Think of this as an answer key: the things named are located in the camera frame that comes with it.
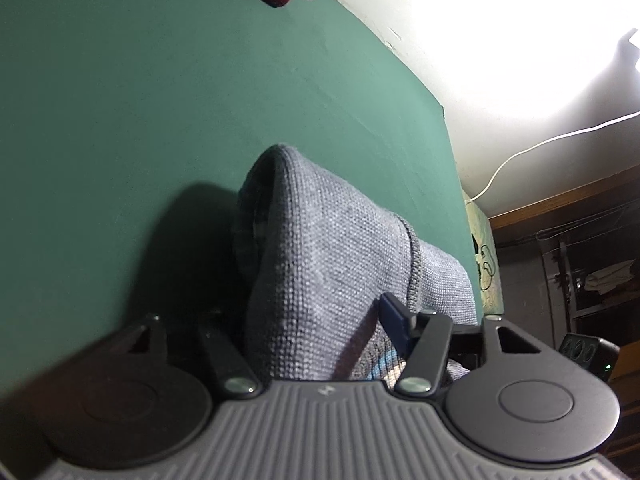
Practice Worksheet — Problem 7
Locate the white power cable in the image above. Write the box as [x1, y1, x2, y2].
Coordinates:
[465, 110, 640, 203]

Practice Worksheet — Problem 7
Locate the white hanging cloth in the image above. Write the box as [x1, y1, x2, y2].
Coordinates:
[585, 260, 640, 296]

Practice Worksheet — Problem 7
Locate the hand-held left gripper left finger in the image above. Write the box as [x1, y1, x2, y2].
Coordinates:
[107, 311, 261, 398]

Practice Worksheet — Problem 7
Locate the thin black cable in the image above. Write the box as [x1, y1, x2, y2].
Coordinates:
[475, 232, 498, 291]

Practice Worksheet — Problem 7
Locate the wooden door frame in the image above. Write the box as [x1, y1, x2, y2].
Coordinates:
[487, 162, 640, 233]

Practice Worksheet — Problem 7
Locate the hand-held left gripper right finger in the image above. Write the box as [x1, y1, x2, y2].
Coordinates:
[379, 292, 556, 398]

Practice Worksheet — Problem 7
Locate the grey knit sweater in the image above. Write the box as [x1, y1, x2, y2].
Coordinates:
[231, 144, 478, 383]

